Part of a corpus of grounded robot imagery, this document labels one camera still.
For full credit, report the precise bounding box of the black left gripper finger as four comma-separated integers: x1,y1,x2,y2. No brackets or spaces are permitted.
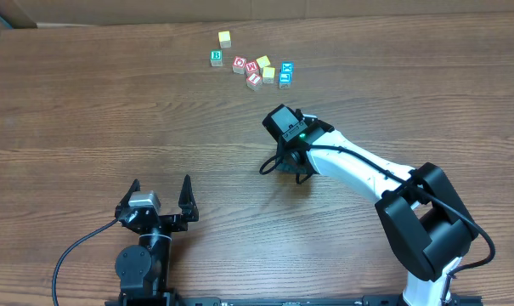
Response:
117,179,140,209
178,174,197,215

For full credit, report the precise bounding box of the yellow wooden block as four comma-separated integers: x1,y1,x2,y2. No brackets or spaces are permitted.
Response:
262,66,275,84
218,31,232,48
256,55,270,71

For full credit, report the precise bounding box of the red M wooden block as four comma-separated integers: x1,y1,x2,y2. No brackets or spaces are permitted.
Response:
244,60,260,77

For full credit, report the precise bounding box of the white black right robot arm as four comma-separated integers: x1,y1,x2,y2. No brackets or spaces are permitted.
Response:
260,105,478,305

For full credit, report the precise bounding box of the red I wooden block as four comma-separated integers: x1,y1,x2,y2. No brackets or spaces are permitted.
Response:
246,73,263,91

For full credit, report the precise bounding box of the red O wooden block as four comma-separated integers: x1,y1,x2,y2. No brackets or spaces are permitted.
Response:
232,56,247,75

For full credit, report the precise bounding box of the green B wooden block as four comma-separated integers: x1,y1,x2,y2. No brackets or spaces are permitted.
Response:
210,50,223,67

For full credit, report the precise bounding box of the yellow top wooden block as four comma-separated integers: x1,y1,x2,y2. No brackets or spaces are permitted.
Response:
218,31,232,48

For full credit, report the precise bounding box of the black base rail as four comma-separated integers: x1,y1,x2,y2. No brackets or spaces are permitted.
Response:
104,292,483,306

